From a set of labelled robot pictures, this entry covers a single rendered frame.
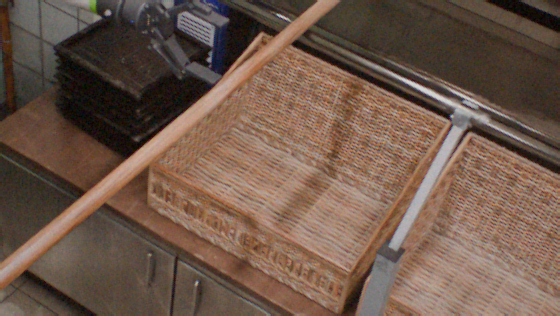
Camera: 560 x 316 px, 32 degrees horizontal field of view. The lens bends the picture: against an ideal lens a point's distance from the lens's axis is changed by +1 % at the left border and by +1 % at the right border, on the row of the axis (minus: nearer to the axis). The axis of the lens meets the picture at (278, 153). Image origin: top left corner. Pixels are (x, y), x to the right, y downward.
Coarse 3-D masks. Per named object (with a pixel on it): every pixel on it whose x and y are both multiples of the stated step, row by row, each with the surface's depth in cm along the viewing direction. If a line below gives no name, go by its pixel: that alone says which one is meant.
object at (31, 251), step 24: (336, 0) 202; (312, 24) 196; (264, 48) 185; (240, 72) 179; (216, 96) 173; (192, 120) 168; (168, 144) 163; (120, 168) 156; (144, 168) 160; (96, 192) 152; (72, 216) 148; (48, 240) 144; (0, 264) 140; (24, 264) 141; (0, 288) 138
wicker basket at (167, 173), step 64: (320, 64) 244; (192, 128) 238; (256, 128) 259; (384, 128) 241; (448, 128) 232; (192, 192) 224; (256, 192) 244; (320, 192) 246; (256, 256) 224; (320, 256) 212
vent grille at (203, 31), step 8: (184, 16) 262; (192, 16) 260; (184, 24) 264; (192, 24) 262; (200, 24) 260; (208, 24) 258; (192, 32) 263; (200, 32) 262; (208, 32) 260; (200, 40) 263; (208, 40) 261
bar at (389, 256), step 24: (216, 0) 204; (240, 0) 201; (288, 24) 198; (336, 48) 194; (384, 72) 190; (432, 96) 187; (456, 120) 185; (480, 120) 183; (456, 144) 187; (528, 144) 180; (432, 168) 186; (408, 216) 186; (384, 264) 185; (384, 288) 189; (360, 312) 197
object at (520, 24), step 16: (448, 0) 217; (464, 0) 215; (480, 0) 213; (496, 0) 213; (512, 0) 214; (496, 16) 213; (512, 16) 211; (528, 16) 210; (544, 16) 211; (528, 32) 211; (544, 32) 209
